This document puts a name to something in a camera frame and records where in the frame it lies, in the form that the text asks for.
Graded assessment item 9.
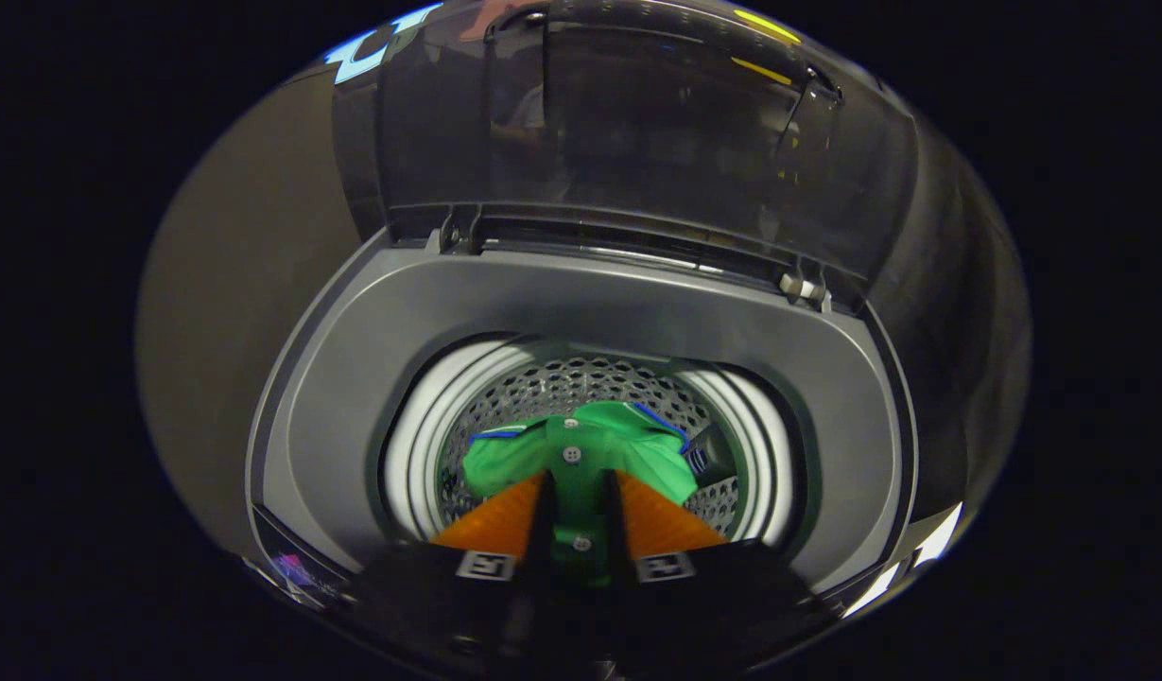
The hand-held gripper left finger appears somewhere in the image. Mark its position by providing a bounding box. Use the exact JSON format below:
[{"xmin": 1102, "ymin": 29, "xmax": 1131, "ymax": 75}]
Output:
[{"xmin": 354, "ymin": 471, "xmax": 556, "ymax": 681}]

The black backdrop cloth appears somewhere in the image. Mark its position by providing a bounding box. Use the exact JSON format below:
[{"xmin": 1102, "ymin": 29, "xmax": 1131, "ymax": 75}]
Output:
[{"xmin": 323, "ymin": 0, "xmax": 1033, "ymax": 531}]

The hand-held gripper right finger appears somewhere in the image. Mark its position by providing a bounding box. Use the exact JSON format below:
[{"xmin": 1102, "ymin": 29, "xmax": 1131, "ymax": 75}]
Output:
[{"xmin": 606, "ymin": 469, "xmax": 829, "ymax": 681}]

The dark transparent washing machine lid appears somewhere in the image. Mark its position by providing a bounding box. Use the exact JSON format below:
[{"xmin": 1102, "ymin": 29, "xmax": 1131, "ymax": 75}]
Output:
[{"xmin": 331, "ymin": 0, "xmax": 922, "ymax": 315}]

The green polo shirt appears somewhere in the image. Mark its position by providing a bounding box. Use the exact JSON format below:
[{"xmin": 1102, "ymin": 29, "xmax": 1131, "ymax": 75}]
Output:
[{"xmin": 460, "ymin": 401, "xmax": 701, "ymax": 587}]

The grey washing machine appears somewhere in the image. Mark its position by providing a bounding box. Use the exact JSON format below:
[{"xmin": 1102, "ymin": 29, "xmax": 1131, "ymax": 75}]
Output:
[{"xmin": 245, "ymin": 225, "xmax": 922, "ymax": 625}]

